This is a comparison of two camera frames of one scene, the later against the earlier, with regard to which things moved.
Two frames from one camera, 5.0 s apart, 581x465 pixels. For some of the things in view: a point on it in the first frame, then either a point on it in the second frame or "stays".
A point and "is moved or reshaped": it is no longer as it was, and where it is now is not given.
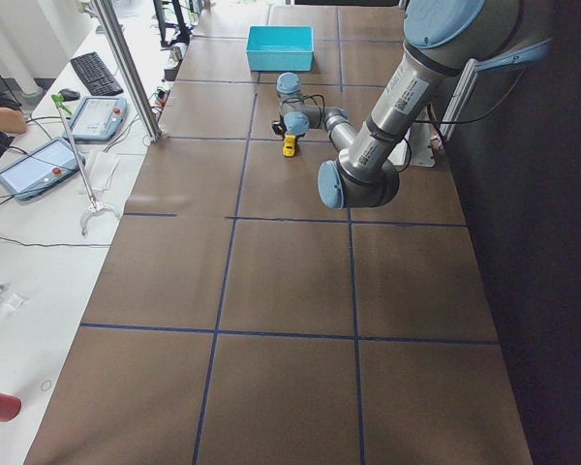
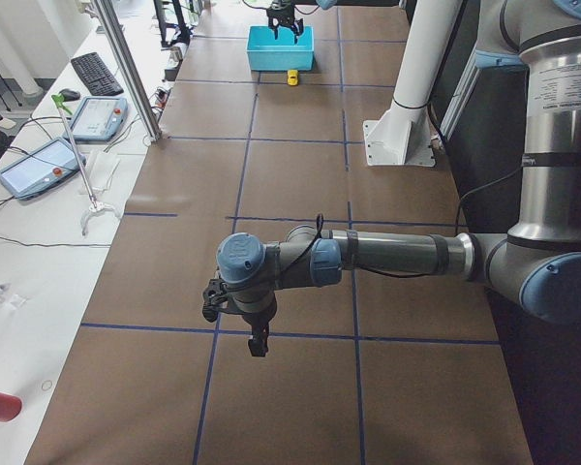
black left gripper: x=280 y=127 to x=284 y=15
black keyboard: x=95 y=76 stays
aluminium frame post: x=104 y=13 stays
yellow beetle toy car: x=289 y=145 is moved or reshaped
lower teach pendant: x=98 y=118 stays
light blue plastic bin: x=280 y=47 stays
